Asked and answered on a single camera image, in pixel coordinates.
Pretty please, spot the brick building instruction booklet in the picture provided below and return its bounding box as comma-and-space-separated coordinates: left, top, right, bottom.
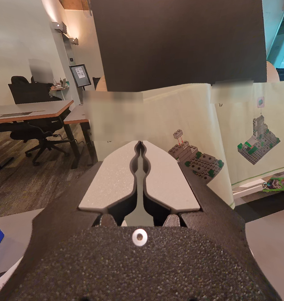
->
83, 81, 284, 226

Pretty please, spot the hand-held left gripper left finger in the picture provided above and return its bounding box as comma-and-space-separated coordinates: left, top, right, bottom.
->
78, 140, 142, 225

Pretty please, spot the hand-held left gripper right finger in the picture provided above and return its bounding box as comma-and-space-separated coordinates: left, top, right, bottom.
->
142, 140, 201, 225

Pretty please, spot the green toy set box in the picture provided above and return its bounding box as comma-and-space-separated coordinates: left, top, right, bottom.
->
262, 170, 284, 192

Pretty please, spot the black desk cable channel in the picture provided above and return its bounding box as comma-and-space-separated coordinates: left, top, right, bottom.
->
235, 192, 284, 222

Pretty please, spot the framed sign on stand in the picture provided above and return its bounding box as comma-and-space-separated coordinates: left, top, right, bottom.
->
69, 63, 92, 91

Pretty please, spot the black office chair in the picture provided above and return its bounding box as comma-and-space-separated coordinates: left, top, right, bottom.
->
10, 119, 69, 166
8, 76, 50, 105

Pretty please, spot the office table wooden edge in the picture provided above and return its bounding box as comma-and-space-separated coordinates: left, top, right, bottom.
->
63, 105, 95, 165
0, 100, 80, 174

